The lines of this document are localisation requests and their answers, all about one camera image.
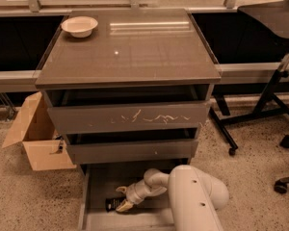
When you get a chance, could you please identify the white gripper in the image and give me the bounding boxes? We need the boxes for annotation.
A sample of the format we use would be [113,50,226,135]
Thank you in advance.
[116,180,148,213]

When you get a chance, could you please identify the black rxbar chocolate bar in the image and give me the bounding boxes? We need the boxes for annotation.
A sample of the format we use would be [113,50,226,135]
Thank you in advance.
[105,197,125,212]

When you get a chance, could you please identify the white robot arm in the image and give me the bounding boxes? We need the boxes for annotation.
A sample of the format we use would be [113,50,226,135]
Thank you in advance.
[116,165,229,231]

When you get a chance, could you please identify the grey open bottom drawer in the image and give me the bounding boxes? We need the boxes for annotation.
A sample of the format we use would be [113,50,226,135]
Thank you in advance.
[78,159,205,231]

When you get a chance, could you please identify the grey middle drawer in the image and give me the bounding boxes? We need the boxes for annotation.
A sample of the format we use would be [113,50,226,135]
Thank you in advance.
[66,128,197,165]

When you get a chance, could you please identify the grey top drawer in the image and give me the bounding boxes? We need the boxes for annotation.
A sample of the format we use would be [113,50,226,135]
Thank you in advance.
[47,84,212,134]

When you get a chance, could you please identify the grey drawer cabinet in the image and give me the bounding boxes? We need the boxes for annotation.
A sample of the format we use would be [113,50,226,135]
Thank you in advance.
[35,8,222,175]

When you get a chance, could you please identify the open cardboard box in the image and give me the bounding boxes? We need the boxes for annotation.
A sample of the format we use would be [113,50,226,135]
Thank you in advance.
[2,92,76,171]

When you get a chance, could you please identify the black office chair base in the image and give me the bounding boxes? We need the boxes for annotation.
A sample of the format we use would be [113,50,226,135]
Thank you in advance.
[274,134,289,195]

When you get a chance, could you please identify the white bowl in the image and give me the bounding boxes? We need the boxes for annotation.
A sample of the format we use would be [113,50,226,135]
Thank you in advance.
[61,16,98,39]

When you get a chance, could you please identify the black standing desk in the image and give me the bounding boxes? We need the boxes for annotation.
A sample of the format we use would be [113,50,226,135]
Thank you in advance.
[209,0,289,157]

